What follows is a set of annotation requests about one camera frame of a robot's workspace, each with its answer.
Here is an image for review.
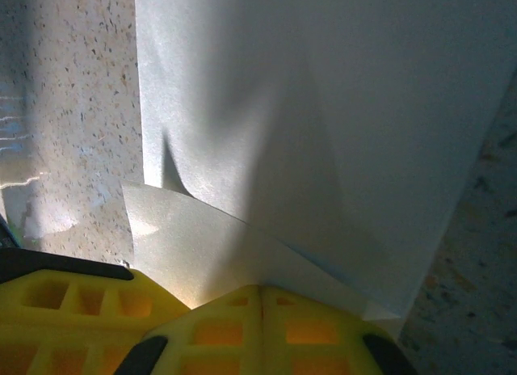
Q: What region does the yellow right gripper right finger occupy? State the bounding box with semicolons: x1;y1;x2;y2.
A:
262;285;420;375

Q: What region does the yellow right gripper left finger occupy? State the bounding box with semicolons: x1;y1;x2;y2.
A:
115;284;264;375

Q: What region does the white paper sheet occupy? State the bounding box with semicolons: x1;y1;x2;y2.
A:
120;0;517;323

